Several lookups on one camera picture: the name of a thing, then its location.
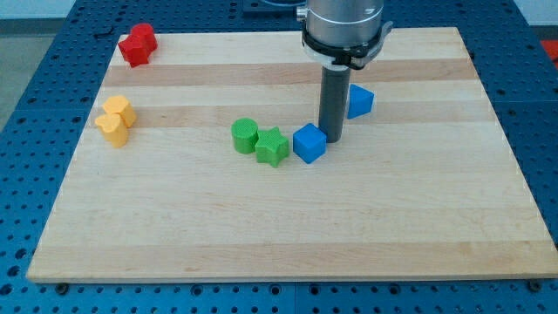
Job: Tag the green star block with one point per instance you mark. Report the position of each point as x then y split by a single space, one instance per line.
271 147

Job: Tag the green cylinder block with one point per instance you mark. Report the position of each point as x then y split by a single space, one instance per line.
244 133

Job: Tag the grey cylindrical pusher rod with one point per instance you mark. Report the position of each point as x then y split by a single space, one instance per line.
333 102

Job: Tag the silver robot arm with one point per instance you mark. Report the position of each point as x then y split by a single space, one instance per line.
342 36

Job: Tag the yellow hexagon block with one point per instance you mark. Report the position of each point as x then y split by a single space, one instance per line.
123 107

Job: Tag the yellow heart block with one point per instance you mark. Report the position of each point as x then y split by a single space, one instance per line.
113 128

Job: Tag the blue triangle block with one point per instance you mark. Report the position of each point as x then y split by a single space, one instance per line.
361 101

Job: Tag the wooden board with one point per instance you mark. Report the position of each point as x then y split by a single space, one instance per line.
425 187

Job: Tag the blue cube block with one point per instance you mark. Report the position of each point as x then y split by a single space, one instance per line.
309 143

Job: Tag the red star block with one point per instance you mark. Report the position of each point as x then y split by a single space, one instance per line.
134 51

